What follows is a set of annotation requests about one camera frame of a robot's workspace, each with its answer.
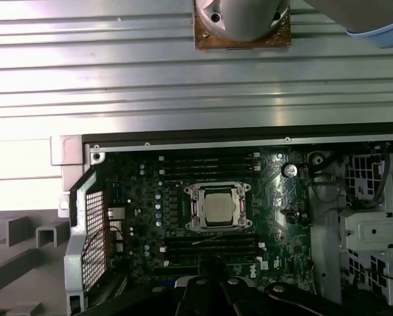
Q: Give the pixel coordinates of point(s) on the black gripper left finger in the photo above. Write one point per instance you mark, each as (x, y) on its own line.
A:
(196, 303)

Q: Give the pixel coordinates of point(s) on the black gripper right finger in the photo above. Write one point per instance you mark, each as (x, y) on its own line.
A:
(242, 303)

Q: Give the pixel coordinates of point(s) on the silver CPU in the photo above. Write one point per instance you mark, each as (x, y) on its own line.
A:
(219, 209)

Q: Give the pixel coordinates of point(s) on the black RAM slot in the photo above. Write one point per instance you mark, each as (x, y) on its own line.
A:
(249, 244)
(209, 168)
(249, 238)
(209, 174)
(209, 157)
(242, 256)
(209, 163)

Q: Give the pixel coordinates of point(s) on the CPU socket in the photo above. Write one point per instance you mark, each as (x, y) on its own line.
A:
(188, 189)

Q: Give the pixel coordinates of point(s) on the green motherboard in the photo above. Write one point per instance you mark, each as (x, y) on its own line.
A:
(281, 214)

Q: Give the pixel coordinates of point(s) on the silver coin battery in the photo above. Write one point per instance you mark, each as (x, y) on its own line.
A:
(290, 170)

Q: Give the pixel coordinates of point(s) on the black PC case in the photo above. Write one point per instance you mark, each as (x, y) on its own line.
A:
(216, 145)

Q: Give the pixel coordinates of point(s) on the perforated metal drive cage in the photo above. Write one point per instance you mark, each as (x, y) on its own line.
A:
(364, 177)

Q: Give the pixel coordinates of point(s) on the grey parts rack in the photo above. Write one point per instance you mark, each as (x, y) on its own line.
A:
(18, 227)

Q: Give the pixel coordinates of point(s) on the silver metal bracket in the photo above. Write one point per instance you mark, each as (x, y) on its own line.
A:
(374, 230)

